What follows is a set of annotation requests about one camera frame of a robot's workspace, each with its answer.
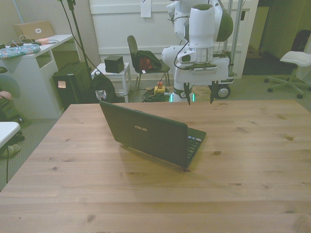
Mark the aluminium pole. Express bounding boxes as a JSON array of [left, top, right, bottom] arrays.
[[230, 0, 244, 73]]

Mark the black tripod stand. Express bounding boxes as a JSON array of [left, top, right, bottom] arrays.
[[57, 0, 97, 102]]

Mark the black chair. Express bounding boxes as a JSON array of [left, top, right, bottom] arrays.
[[126, 35, 171, 91]]

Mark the thin black floor cable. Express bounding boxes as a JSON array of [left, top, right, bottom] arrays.
[[5, 145, 11, 185]]

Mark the white office chair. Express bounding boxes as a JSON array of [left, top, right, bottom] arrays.
[[264, 50, 311, 99]]

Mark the white rounded table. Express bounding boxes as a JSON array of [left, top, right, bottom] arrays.
[[0, 121, 21, 149]]

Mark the black cube box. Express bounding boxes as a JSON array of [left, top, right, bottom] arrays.
[[104, 55, 125, 74]]

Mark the black computer tower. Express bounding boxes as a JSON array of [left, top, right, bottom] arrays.
[[52, 64, 94, 110]]

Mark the yellow emergency stop button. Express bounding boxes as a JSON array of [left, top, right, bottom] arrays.
[[154, 82, 166, 96]]

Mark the coiled green cable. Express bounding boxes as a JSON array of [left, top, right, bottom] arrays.
[[141, 90, 171, 103]]

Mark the light shoe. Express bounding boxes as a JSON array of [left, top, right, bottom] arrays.
[[0, 143, 22, 159]]

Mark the white desk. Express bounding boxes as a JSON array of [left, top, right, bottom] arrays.
[[0, 33, 81, 119]]

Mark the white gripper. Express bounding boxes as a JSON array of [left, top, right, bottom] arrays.
[[174, 56, 231, 107]]

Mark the white paper sheet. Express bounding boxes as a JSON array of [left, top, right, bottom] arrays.
[[140, 0, 152, 18]]

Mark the floral round cushion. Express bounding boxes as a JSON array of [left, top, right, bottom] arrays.
[[0, 43, 41, 60]]

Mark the white side table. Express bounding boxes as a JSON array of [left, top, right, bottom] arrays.
[[90, 62, 132, 103]]

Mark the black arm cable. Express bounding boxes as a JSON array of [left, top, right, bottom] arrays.
[[167, 13, 190, 69]]

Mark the black backpack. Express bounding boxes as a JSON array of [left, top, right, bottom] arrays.
[[92, 71, 116, 103]]

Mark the black Asus laptop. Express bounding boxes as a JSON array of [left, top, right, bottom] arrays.
[[99, 100, 207, 169]]

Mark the dark clothing bundle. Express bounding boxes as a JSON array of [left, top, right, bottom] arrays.
[[135, 50, 163, 74]]

